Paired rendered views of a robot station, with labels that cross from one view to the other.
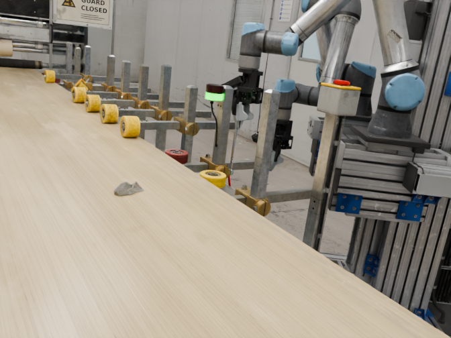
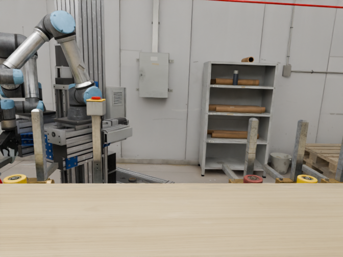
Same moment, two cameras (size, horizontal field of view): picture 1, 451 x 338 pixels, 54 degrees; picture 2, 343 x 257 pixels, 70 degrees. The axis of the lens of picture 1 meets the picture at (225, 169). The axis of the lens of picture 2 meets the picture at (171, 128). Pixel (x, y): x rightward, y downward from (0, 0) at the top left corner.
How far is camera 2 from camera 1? 0.60 m
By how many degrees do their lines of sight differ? 59
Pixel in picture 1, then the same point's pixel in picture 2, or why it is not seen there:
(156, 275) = (119, 237)
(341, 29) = (30, 63)
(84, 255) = not seen: outside the picture
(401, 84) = (92, 92)
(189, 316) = (165, 236)
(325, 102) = (93, 110)
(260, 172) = (43, 162)
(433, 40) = not seen: hidden behind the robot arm
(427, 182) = (110, 136)
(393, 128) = (84, 114)
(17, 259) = not seen: outside the picture
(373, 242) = (77, 178)
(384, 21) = (74, 59)
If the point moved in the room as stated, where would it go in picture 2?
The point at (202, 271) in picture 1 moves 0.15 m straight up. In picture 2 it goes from (128, 220) to (128, 173)
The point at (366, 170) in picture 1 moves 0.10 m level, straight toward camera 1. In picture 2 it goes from (78, 140) to (84, 144)
